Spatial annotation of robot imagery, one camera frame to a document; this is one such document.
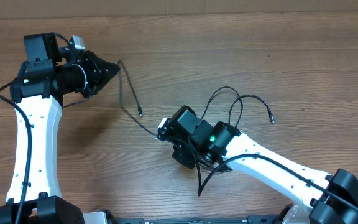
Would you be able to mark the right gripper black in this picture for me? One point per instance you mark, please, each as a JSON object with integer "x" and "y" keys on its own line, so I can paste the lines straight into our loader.
{"x": 179, "y": 154}

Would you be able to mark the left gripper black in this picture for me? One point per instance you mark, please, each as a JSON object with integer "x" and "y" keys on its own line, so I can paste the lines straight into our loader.
{"x": 94, "y": 62}

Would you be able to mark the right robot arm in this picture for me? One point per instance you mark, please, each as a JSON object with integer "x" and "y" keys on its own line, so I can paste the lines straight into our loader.
{"x": 317, "y": 196}

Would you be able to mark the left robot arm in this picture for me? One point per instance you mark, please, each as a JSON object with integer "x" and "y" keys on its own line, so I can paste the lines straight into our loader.
{"x": 49, "y": 73}

